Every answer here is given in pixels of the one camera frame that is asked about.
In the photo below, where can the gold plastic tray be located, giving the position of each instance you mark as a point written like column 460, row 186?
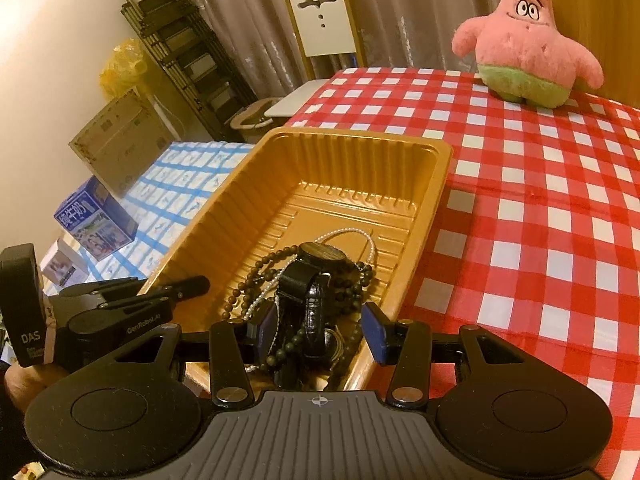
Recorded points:
column 325, row 180

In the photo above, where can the pink starfish plush toy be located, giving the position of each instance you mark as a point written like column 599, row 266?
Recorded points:
column 525, row 55

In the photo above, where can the person's left hand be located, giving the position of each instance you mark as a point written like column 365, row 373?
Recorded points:
column 27, row 385

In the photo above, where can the brown cardboard box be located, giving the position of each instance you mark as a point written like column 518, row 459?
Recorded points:
column 120, row 135

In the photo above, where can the red checked tablecloth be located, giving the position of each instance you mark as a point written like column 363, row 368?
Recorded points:
column 525, row 210

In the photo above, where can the small white box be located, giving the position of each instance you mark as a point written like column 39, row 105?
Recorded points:
column 62, row 270

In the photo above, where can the blue milk carton box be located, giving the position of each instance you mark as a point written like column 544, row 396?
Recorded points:
column 95, row 220

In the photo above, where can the black folding rack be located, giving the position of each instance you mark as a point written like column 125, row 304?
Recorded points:
column 190, row 65

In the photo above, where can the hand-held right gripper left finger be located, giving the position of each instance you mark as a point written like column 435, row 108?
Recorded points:
column 267, row 330

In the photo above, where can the black wrist watch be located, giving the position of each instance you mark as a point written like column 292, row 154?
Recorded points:
column 320, row 255

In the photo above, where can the gold curtain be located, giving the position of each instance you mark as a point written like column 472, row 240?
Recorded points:
column 590, row 0

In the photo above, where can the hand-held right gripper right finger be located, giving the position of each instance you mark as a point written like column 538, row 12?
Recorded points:
column 375, row 332

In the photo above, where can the yellow plastic bag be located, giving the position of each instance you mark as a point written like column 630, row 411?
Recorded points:
column 122, row 70

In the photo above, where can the beige plastic tub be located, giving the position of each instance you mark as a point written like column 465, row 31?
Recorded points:
column 250, row 120

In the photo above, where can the grey patterned curtain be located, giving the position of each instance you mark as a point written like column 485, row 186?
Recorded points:
column 240, row 10

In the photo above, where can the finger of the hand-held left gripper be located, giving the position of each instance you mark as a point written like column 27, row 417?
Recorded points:
column 175, row 292
column 100, row 292

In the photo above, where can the white wooden chair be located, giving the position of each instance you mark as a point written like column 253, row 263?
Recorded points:
column 320, row 25

